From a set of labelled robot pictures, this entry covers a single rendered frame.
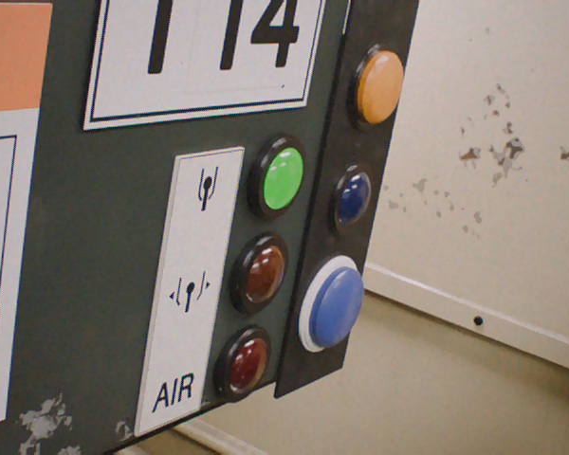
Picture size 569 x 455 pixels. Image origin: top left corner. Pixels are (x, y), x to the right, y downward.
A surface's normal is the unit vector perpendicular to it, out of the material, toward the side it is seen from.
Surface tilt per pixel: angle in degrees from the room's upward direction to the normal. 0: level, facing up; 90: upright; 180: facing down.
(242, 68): 90
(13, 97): 90
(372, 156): 90
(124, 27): 90
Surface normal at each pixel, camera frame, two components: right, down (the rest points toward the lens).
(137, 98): 0.81, 0.31
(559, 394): -0.56, 0.15
